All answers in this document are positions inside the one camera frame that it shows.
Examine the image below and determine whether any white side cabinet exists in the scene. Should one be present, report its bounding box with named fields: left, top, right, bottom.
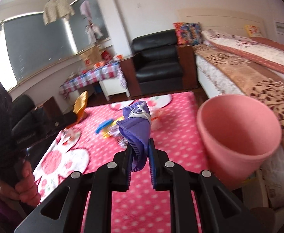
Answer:
left=99, top=77, right=130, bottom=101

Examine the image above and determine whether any purple face mask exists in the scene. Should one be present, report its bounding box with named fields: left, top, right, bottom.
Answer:
left=117, top=101, right=152, bottom=171

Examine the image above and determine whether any colourful patterned cushion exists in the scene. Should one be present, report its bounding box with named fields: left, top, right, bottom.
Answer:
left=173, top=22, right=203, bottom=46

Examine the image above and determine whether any bed with white frame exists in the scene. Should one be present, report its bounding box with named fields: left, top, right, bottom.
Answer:
left=178, top=8, right=284, bottom=209

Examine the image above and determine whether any black leather armchair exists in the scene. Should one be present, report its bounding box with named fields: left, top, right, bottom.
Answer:
left=130, top=29, right=184, bottom=95

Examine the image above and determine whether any coat stand with clothes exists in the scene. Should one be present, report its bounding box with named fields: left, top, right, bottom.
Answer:
left=79, top=1, right=104, bottom=46

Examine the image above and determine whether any pink plastic trash bin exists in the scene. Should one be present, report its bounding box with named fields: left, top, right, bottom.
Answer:
left=197, top=94, right=282, bottom=190

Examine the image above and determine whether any brown paper bag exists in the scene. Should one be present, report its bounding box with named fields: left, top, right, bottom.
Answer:
left=79, top=45, right=103, bottom=70

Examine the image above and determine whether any brown leaf pattern blanket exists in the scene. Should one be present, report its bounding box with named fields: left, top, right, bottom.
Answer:
left=193, top=44, right=284, bottom=148

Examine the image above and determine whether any yellow patterned pillow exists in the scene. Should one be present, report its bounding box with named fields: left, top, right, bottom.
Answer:
left=245, top=25, right=263, bottom=37

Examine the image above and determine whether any person's left hand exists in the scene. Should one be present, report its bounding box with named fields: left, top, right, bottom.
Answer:
left=0, top=161, right=41, bottom=210

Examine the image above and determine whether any yellow crumpled wrapper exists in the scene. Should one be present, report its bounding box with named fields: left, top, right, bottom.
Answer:
left=101, top=117, right=124, bottom=138

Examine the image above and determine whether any hanging cream knitted sweater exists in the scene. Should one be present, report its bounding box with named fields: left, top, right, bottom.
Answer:
left=42, top=0, right=75, bottom=25

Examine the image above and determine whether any white floral red-trim quilt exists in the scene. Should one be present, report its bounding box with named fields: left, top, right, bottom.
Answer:
left=202, top=30, right=284, bottom=74

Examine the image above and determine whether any clear plastic snack wrapper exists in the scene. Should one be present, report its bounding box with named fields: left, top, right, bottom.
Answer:
left=61, top=128, right=81, bottom=148

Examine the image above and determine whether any red box on table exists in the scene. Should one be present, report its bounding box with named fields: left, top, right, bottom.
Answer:
left=101, top=50, right=113, bottom=62

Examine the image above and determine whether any checkered cloth covered table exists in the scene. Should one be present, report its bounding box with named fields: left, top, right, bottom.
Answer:
left=59, top=62, right=127, bottom=98

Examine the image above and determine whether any black sofa at left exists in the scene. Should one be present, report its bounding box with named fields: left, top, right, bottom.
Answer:
left=11, top=94, right=77, bottom=150

